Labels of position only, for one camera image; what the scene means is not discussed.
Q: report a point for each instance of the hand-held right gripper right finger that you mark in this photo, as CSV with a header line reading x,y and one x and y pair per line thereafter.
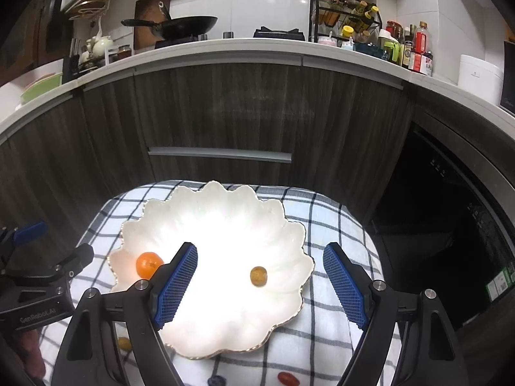
x,y
342,281

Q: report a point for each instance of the white scalloped bowl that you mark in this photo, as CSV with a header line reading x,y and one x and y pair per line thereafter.
x,y
241,229

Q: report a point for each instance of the checked white cloth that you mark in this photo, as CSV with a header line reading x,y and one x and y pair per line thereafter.
x,y
334,225

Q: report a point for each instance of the gold wall rack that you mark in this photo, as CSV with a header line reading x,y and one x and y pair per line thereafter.
x,y
90,2

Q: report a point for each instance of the red cherry tomato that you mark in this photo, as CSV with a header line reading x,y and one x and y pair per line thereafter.
x,y
288,378

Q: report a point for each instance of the green white sticker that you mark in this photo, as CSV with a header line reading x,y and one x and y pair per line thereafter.
x,y
499,285

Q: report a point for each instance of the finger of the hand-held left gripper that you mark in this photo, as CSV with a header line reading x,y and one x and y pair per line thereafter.
x,y
30,232
78,259

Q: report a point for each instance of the white teapot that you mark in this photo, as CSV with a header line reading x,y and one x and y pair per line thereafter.
x,y
102,44

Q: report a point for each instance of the black gas stove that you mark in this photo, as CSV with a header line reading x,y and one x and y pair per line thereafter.
x,y
277,33

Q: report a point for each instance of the dark sauce bottle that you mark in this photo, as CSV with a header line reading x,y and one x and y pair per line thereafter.
x,y
408,52

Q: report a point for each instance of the white rice cooker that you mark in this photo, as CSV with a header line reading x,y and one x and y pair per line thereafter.
x,y
478,77

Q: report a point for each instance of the mandarin orange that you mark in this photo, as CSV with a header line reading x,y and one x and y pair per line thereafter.
x,y
149,265

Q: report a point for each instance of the black dish rack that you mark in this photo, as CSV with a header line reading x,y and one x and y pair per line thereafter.
x,y
78,64

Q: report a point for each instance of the black wok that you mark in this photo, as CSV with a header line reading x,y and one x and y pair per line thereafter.
x,y
189,25

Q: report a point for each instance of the brown longan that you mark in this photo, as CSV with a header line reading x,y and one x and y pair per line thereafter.
x,y
258,276
124,343

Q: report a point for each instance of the person's left hand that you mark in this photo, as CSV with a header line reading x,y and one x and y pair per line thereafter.
x,y
32,354

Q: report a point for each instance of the red label sauce bottle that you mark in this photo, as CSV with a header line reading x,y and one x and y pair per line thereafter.
x,y
421,44

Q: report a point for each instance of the wooden cutting board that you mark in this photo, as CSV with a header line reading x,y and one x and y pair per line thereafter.
x,y
145,12

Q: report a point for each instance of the green bowl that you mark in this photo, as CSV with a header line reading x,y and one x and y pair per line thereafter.
x,y
40,87

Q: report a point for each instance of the blueberry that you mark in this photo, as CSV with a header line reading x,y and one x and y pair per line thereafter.
x,y
216,381

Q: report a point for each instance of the black dishwasher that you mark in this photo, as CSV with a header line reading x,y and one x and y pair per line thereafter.
x,y
450,225

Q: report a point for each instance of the pink white container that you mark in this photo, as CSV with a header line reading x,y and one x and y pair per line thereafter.
x,y
326,40

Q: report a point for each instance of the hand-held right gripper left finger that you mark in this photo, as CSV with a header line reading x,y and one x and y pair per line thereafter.
x,y
177,285

